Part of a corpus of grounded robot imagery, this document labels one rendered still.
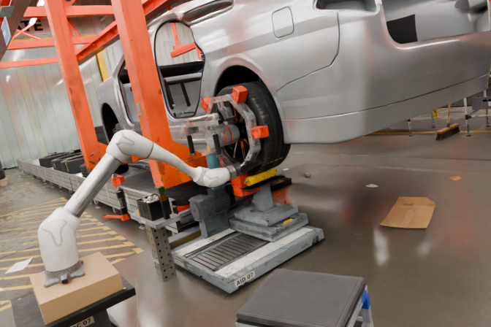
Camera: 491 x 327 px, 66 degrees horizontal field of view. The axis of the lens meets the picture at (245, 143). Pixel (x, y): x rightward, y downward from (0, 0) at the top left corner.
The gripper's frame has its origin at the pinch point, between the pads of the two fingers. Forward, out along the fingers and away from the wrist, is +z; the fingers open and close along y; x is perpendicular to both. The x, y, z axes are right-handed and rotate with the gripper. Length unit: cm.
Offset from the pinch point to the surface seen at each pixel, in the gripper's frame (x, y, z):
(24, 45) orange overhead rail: 833, -458, 38
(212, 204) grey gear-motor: 10, -51, -15
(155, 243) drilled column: -2, -50, -68
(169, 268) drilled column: -16, -65, -62
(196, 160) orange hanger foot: 47, -44, -10
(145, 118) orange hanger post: 77, -17, -42
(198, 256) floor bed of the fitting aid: -17, -65, -40
